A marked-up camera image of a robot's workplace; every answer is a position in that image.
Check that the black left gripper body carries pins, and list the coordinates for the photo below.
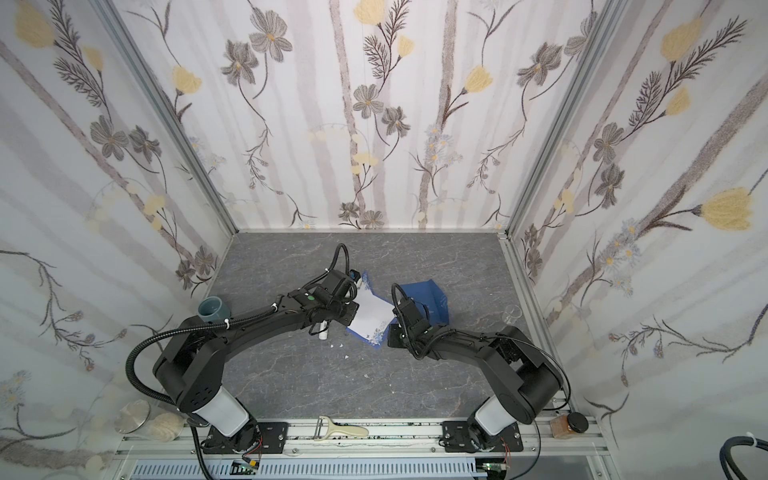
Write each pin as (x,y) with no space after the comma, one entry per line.
(349,294)

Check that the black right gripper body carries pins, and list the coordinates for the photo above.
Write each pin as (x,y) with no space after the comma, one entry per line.
(405,309)

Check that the white letter paper blue border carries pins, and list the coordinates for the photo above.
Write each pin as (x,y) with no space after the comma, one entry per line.
(374,315)

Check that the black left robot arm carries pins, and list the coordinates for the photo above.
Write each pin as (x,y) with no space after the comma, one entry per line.
(192,366)

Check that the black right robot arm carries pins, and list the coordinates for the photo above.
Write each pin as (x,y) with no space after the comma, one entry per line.
(522,378)

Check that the dark blue envelope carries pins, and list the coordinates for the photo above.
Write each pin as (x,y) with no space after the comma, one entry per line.
(430,300)

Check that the clear glass cup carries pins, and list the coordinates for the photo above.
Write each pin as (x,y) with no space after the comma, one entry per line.
(511,314)

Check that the teal ceramic cup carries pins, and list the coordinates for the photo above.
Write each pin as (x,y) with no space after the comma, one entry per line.
(213,309)

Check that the small jar black lid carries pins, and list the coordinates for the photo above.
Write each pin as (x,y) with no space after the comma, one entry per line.
(567,425)

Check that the glass jar with metal lid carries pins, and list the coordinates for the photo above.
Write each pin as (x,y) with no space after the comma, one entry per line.
(140,418)

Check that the cream handled peeler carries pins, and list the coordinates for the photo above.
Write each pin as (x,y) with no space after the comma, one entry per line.
(326,428)

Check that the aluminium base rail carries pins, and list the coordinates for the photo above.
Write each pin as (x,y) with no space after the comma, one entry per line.
(415,448)

